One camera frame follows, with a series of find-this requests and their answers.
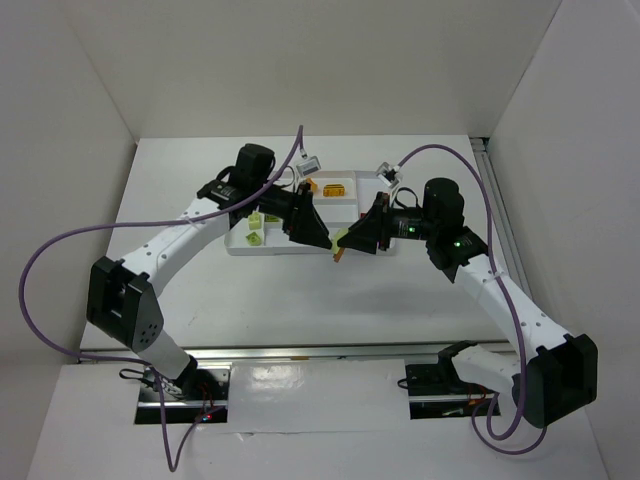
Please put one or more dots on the light green square lego half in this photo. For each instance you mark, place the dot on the light green square lego half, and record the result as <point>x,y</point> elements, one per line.
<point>255,221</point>

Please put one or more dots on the yellow lego brick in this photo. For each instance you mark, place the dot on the yellow lego brick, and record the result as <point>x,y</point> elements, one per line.
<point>314,184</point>

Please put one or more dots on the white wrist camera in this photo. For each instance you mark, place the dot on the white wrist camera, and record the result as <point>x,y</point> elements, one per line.
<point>308,166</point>
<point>389,175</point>

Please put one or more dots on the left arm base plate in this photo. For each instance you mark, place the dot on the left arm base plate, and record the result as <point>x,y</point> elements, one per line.
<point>210,401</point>

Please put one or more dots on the white divided sorting tray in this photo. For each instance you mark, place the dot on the white divided sorting tray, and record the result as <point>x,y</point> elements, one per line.
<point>336,213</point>

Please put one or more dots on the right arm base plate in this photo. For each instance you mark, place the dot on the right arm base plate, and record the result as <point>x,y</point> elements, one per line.
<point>432,395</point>

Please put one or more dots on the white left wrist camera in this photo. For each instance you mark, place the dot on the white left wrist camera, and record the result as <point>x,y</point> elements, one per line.
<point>308,166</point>

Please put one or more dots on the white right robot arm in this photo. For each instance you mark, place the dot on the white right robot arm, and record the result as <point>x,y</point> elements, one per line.
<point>556,373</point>

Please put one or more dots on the aluminium rail right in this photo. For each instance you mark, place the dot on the aluminium rail right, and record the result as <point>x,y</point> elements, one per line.
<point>510,256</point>

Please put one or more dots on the small light green lego brick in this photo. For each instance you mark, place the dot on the small light green lego brick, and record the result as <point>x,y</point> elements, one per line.
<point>254,239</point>

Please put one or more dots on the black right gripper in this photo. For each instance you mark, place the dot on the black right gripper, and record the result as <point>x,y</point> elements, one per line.
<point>380,221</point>

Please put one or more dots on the orange printed lego brick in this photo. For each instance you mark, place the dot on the orange printed lego brick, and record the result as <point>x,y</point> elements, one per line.
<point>334,191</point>

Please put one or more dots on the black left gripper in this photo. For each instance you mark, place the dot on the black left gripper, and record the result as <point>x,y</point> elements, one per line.
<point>298,211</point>

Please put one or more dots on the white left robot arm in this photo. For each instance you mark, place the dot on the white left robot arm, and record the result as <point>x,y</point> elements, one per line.
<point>123,294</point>

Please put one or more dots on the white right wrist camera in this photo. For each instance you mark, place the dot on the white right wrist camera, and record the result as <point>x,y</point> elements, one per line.
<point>389,175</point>

